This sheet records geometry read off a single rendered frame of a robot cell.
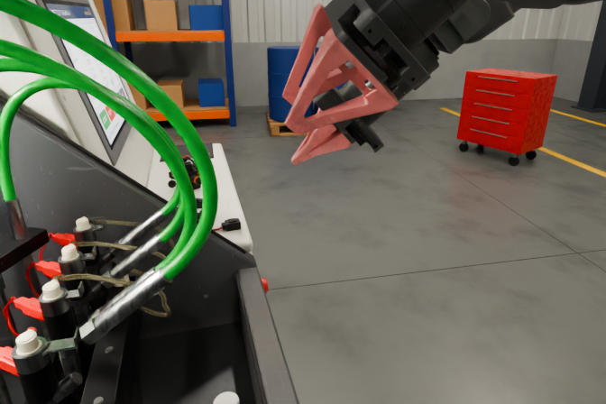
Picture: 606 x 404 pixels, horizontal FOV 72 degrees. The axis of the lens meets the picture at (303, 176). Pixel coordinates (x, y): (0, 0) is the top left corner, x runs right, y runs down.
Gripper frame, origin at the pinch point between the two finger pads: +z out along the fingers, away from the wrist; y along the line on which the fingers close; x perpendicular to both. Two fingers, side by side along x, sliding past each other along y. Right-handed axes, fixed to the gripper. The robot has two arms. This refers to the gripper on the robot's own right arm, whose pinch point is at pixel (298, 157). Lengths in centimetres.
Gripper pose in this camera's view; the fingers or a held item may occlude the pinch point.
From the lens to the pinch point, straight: 52.0
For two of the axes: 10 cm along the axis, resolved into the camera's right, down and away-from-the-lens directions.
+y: -6.8, -6.8, -2.8
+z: -7.3, 6.3, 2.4
